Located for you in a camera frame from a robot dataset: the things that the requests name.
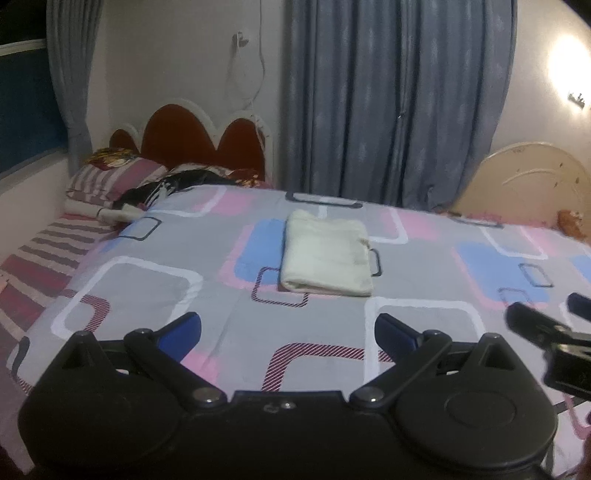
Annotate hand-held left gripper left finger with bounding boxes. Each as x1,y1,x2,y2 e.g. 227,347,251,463
51,312,227,409

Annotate cream arched headboard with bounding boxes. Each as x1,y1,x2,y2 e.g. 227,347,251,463
450,141,591,227

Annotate white cable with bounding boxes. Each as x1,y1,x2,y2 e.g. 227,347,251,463
226,0,269,134

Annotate dark window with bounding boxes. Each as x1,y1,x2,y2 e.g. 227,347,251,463
0,41,70,178

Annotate red scalloped headboard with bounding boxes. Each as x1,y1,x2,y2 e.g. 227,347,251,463
108,97,275,185

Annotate white cloth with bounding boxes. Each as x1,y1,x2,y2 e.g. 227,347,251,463
98,205,143,225

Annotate floral patterned cloth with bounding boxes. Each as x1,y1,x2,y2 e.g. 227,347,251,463
85,148,139,169

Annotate cream knit sweater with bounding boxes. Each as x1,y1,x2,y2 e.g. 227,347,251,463
279,209,375,297

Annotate grey pink patterned bed sheet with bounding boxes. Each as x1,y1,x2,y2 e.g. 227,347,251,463
7,185,591,476

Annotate pink striped pillow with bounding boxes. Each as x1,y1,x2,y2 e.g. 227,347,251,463
67,159,168,205

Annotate dark cloth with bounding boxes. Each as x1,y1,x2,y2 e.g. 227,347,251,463
113,168,241,208

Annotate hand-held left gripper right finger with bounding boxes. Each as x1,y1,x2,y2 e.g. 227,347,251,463
349,314,532,409

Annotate narrow grey-blue curtain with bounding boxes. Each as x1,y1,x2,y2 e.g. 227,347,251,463
46,0,105,162

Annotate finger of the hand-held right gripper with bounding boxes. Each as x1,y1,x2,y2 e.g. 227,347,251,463
505,302,574,348
567,292,591,320

